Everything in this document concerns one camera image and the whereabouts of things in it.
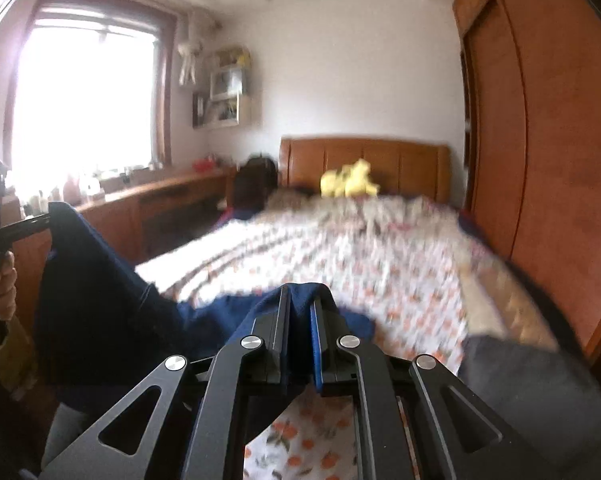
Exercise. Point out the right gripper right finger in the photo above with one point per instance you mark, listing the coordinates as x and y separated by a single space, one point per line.
333 369

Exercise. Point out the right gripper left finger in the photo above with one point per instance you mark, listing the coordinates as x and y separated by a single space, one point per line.
272 328

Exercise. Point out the navy blue blazer jacket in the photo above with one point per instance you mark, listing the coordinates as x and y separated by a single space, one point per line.
100 328

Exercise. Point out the folded grey clothes pile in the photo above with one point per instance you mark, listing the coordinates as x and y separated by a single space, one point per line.
549 398

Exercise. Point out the person's left hand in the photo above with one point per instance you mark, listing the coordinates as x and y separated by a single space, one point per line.
8 292

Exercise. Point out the orange floral bed sheet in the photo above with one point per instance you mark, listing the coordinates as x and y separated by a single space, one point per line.
409 287

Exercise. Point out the long wooden desk cabinet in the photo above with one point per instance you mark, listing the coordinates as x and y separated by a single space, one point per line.
121 218

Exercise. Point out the pink floral quilt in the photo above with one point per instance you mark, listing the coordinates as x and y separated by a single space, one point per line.
370 215

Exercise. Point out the black backpack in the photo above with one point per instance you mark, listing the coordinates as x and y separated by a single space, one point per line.
254 182

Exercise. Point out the yellow Pikachu plush toy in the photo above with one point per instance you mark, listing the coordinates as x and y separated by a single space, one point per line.
350 181

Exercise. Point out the red bowl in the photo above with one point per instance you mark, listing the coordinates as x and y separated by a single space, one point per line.
203 165

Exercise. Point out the tied white curtain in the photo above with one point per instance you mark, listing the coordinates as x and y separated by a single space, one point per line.
188 51

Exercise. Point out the wooden louvred wardrobe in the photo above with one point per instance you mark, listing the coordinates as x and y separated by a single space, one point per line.
535 69

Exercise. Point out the window with brown frame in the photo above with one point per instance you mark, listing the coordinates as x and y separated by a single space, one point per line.
90 95

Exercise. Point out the white wall shelf unit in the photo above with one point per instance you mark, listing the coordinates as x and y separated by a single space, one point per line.
223 97

